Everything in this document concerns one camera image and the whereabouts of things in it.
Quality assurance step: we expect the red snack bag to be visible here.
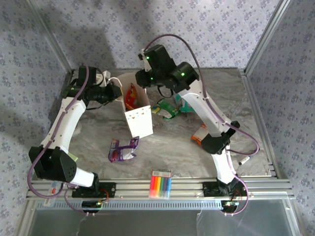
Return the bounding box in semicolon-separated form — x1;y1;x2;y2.
125;83;138;111

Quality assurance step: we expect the white paper gift bag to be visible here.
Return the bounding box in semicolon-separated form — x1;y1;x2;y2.
108;72;154;139

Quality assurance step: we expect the teal snack bag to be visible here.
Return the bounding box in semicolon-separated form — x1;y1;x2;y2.
173;94;197;114

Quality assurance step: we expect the purple snack bag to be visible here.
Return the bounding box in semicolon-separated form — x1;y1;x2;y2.
108;136;140;163

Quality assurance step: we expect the orange snack bag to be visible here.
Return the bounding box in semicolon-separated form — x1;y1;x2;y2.
191;124;210;146

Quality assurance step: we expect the green snack bag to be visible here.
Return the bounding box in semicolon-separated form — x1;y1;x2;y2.
151;98;182;121

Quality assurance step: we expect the pack of coloured markers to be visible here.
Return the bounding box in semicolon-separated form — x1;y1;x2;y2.
149;169;172;199

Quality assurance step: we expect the left controller board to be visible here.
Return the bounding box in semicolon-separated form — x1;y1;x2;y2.
82;200;102;213

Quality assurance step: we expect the controller board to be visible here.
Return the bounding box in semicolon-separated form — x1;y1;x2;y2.
220;200;240;212
82;200;102;213

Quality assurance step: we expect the clear packet with red item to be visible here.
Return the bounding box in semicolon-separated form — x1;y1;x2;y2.
44;181;62;207

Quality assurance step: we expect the grey front panel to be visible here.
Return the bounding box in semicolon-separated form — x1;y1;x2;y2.
31;208;295;236

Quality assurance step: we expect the right controller board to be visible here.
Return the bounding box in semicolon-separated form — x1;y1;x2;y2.
220;200;240;212

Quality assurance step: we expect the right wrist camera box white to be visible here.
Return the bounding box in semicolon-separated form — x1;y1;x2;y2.
139;48;151;72

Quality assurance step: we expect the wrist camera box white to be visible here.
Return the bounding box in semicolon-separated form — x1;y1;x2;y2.
95;70;111;86
139;48;151;72

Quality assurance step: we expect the thin black left wrist cable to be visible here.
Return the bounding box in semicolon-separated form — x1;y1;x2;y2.
86;102;105;111

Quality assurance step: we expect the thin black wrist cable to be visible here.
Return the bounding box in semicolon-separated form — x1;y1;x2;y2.
86;102;105;111
157;86;173;98

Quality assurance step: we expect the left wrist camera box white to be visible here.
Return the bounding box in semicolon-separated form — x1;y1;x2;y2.
95;70;111;86

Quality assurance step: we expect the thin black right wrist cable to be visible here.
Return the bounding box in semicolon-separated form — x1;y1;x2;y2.
157;86;173;98

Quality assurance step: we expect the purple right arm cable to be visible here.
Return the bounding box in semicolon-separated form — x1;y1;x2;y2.
144;33;260;217

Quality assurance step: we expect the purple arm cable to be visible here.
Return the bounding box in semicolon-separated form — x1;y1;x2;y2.
27;64;89;217
144;33;260;217

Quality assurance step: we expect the aluminium frame post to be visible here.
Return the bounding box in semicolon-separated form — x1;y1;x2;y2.
24;0;75;74
243;0;292;74

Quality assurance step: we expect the aluminium mounting rail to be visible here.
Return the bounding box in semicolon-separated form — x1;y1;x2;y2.
26;178;296;201

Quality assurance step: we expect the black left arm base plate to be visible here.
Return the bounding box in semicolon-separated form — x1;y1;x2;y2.
71;182;116;198

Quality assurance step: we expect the thin red wire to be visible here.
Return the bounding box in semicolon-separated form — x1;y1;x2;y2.
100;188;110;204
231;190;243;204

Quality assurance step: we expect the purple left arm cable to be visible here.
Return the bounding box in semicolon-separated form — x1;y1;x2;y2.
27;64;89;217

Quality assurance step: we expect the grey slotted cable duct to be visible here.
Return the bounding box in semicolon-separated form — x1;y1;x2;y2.
36;199;288;210

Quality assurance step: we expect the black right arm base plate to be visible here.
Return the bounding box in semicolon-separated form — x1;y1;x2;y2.
203;181;248;197

